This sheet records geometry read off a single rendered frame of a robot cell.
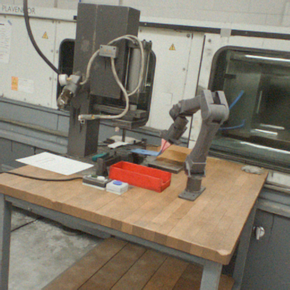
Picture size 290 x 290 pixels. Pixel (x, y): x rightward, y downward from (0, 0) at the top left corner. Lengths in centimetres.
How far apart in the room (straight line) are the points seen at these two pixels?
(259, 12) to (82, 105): 293
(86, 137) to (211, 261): 97
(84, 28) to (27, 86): 130
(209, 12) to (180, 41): 222
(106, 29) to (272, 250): 157
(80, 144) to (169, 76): 80
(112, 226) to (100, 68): 84
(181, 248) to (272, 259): 128
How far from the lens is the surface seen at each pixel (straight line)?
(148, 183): 162
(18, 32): 320
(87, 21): 193
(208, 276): 132
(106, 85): 187
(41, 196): 148
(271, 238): 244
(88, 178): 160
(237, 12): 456
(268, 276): 255
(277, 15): 447
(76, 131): 198
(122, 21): 184
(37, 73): 307
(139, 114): 183
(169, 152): 208
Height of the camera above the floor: 146
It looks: 14 degrees down
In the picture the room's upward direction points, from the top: 7 degrees clockwise
